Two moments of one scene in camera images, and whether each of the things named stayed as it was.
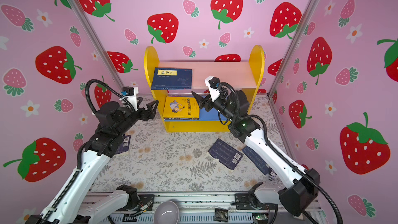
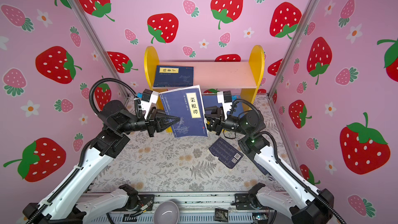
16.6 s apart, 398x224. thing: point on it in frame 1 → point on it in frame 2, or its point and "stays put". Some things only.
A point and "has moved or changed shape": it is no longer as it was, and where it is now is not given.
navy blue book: (172, 79) stays put
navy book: (228, 155) stays put
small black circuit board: (221, 214) stays put
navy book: (124, 145) has moved or changed shape
